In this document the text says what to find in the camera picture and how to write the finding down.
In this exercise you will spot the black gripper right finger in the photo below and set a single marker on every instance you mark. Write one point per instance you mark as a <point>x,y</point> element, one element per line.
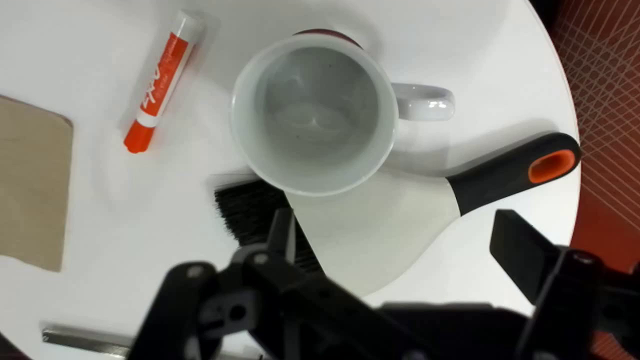
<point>562,286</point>

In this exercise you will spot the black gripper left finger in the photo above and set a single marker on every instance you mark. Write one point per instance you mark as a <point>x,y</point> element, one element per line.
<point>302,315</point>

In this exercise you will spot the red marker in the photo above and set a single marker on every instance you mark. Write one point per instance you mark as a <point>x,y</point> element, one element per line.
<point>168,68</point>

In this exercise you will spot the maroon mug white inside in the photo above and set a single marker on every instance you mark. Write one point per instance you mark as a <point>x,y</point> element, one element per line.
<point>315,115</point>

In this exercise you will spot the orange patterned sofa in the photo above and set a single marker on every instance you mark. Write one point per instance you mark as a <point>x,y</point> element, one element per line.
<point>599,46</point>

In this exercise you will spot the round white table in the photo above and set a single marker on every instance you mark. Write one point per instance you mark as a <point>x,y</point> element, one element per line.
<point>132,217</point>

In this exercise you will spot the tan cloth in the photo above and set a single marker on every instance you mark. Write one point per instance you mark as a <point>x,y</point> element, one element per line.
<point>35,178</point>

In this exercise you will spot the bar clamp orange handle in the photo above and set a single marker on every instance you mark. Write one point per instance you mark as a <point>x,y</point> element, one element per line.
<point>82,339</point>

